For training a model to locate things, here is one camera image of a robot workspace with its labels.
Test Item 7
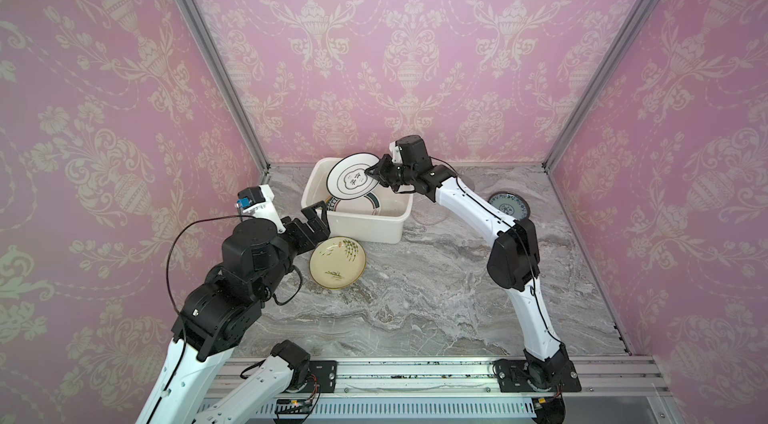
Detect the white plate black emblem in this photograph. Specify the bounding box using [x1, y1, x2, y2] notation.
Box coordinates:
[326, 152, 380, 200]

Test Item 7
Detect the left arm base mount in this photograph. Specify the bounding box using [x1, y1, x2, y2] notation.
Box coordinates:
[287, 359, 339, 394]

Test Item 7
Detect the beige willow painted plate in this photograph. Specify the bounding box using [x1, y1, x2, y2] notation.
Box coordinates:
[309, 237, 367, 289]

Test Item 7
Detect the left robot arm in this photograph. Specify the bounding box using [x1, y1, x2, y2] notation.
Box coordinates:
[137, 201, 330, 423]

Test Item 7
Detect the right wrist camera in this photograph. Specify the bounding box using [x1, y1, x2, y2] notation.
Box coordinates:
[389, 142, 403, 165]

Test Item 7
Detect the left corner aluminium post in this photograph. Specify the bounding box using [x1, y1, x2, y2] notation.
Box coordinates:
[175, 0, 270, 182]

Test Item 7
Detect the small blue patterned dish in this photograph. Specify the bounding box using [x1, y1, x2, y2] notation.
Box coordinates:
[488, 191, 531, 220]

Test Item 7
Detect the white plate red green rim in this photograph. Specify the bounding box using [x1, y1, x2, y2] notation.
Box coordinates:
[327, 192, 381, 216]

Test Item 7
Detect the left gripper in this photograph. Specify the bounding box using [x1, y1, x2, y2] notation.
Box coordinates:
[255, 198, 333, 303]

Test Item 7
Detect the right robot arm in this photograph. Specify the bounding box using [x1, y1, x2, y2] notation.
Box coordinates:
[365, 135, 570, 390]

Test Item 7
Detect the white plastic bin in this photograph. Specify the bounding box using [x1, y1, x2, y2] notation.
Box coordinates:
[300, 158, 413, 244]

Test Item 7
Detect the aluminium front rail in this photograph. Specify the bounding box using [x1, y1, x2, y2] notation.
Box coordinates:
[157, 354, 685, 424]

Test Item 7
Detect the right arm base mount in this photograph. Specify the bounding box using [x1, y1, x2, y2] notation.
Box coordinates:
[492, 359, 582, 393]

